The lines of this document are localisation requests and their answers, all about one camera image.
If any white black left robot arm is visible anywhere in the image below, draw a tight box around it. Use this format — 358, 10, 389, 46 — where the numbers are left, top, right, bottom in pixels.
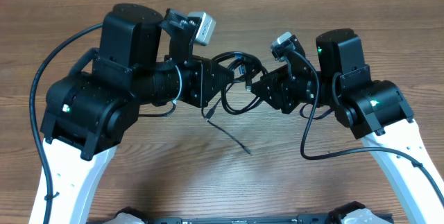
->
30, 3, 234, 223

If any black USB cable bundle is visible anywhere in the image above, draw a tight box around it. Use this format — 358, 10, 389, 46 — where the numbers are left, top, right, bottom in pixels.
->
200, 51, 268, 156

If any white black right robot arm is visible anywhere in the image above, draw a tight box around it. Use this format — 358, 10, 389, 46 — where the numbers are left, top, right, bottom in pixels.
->
251, 28, 443, 223

